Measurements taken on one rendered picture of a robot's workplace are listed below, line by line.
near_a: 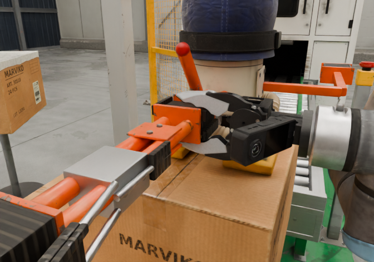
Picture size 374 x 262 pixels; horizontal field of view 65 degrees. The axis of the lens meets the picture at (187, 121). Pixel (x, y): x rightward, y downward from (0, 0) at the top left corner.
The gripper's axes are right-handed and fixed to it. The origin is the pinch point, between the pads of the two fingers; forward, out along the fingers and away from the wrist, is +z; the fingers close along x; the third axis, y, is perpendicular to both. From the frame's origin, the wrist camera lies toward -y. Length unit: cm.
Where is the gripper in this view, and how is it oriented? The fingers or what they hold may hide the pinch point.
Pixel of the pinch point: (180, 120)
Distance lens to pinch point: 48.8
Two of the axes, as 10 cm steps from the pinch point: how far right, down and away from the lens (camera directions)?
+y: 3.9, -3.1, 8.7
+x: 0.0, -9.4, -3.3
